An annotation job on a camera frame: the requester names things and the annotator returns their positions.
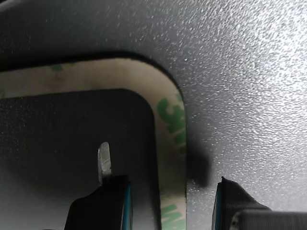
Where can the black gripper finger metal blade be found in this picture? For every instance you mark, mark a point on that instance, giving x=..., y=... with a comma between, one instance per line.
x=100, y=210

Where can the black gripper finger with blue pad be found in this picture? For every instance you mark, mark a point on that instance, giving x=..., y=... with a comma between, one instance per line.
x=235, y=203

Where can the rectangular adhesive frame green print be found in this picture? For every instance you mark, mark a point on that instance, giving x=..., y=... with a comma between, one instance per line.
x=168, y=95

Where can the gray textured rectangular mat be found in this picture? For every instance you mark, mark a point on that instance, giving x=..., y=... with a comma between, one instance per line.
x=239, y=95

